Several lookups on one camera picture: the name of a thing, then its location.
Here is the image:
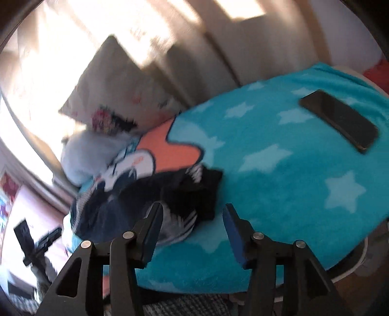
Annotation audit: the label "turquoise star printed blanket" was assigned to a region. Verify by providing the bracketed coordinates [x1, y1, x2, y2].
[65, 62, 389, 294]

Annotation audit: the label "red cloth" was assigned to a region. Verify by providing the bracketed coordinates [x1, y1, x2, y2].
[363, 61, 389, 92]

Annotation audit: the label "beige round chair frame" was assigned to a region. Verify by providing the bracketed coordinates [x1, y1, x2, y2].
[331, 237, 370, 281]

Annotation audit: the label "cream floral pillow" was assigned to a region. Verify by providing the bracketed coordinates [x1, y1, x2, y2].
[58, 35, 183, 136]

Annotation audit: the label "grey woven rug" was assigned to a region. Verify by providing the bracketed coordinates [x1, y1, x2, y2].
[143, 293, 253, 316]

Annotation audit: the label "grey plush pillow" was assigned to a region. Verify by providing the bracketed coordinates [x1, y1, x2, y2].
[61, 132, 134, 187]

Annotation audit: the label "black smartphone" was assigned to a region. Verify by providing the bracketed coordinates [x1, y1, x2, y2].
[299, 89, 379, 154]

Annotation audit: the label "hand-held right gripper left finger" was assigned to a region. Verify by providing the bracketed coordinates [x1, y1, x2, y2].
[36, 202, 165, 316]

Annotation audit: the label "colourful poster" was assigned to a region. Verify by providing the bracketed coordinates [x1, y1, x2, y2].
[0, 170, 23, 234]

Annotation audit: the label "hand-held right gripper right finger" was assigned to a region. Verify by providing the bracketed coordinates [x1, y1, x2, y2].
[223, 203, 354, 316]

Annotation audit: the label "black stand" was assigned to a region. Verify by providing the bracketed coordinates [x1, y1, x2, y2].
[14, 220, 63, 268]

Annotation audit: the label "dark pants with striped lining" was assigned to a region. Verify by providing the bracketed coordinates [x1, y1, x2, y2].
[71, 164, 224, 246]

